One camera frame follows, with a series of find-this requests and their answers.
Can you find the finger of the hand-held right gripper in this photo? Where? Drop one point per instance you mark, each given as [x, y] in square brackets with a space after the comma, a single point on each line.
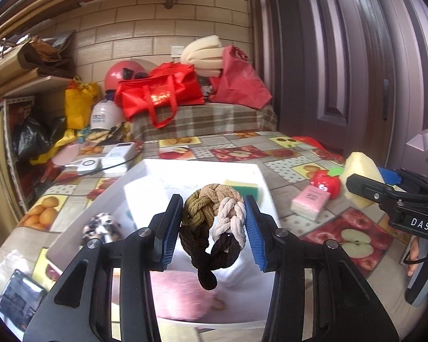
[367, 185]
[388, 176]

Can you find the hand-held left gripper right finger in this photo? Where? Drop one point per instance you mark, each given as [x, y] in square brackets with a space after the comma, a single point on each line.
[255, 231]

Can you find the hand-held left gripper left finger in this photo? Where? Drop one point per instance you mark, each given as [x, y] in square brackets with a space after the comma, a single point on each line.
[169, 231]

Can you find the pale yellow sponge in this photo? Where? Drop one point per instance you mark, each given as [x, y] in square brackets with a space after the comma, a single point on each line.
[360, 171]

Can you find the brown beige braided scrunchie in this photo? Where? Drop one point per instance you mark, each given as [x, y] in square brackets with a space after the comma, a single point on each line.
[203, 217]

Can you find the yellow green sponge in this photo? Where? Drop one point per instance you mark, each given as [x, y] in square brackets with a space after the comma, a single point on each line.
[240, 187]

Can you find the pink plush toy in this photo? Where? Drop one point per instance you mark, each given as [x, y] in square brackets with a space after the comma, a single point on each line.
[178, 292]

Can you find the white shallow tray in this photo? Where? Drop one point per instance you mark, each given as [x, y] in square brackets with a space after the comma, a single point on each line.
[199, 171]

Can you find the person's right hand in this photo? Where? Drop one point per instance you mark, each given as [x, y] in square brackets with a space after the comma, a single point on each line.
[412, 256]

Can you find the red apple plush toy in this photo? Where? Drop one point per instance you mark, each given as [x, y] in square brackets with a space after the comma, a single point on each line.
[326, 183]

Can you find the pink tissue packet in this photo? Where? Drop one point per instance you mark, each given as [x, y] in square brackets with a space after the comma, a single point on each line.
[308, 201]

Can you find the red plastic packet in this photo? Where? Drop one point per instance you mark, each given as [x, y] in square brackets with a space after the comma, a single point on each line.
[306, 142]

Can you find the fruit print tablecloth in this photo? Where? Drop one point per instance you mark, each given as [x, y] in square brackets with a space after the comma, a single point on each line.
[285, 156]

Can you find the white power bank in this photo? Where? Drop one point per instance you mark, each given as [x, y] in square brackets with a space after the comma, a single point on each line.
[119, 152]

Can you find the white round device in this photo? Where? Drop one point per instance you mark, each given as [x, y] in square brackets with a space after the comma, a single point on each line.
[87, 165]

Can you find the plaid cloth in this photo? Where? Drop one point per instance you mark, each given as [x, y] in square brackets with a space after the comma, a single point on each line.
[207, 121]

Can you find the brown panelled door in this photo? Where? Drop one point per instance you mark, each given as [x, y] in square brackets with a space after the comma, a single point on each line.
[342, 60]

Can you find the white helmet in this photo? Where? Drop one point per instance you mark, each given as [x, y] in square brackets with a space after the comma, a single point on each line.
[105, 115]

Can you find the red tote bag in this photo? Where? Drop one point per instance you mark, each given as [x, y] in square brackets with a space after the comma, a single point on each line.
[160, 92]

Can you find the yellow plastic sheet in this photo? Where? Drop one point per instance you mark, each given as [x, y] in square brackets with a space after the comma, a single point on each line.
[53, 146]

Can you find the red plastic bag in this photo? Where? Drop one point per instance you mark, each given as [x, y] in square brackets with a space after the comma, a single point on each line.
[242, 85]

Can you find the yellow shopping bag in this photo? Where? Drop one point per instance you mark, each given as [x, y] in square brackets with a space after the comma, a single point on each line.
[78, 107]

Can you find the red helmet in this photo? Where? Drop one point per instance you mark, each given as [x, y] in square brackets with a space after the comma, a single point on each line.
[123, 74]

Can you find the black screen device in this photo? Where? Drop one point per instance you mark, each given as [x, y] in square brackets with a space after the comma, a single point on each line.
[18, 295]

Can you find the beige helmet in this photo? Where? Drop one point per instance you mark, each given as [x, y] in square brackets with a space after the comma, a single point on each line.
[149, 65]

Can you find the black plastic bag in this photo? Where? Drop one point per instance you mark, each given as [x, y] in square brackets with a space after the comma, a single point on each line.
[32, 135]

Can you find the cream foam roll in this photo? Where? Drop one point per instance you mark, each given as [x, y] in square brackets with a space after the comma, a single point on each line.
[203, 55]

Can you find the wooden shelf board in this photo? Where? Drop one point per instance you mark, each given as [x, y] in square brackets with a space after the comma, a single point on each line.
[28, 82]

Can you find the brown bag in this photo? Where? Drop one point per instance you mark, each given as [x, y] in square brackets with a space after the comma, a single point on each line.
[46, 50]

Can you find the wall socket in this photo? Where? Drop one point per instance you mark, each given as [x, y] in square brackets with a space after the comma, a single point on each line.
[178, 50]

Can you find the white metal shelf frame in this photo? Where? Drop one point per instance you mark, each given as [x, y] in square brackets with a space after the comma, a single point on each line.
[7, 114]

